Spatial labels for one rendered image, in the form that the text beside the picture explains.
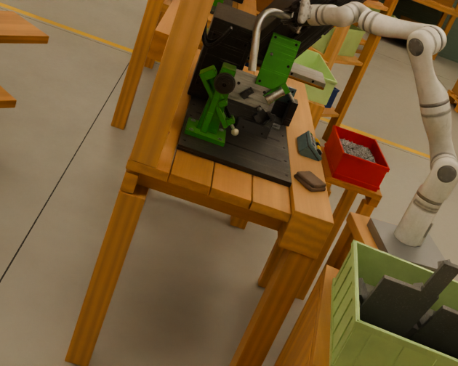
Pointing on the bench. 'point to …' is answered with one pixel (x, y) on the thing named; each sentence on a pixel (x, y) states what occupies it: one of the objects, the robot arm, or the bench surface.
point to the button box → (304, 144)
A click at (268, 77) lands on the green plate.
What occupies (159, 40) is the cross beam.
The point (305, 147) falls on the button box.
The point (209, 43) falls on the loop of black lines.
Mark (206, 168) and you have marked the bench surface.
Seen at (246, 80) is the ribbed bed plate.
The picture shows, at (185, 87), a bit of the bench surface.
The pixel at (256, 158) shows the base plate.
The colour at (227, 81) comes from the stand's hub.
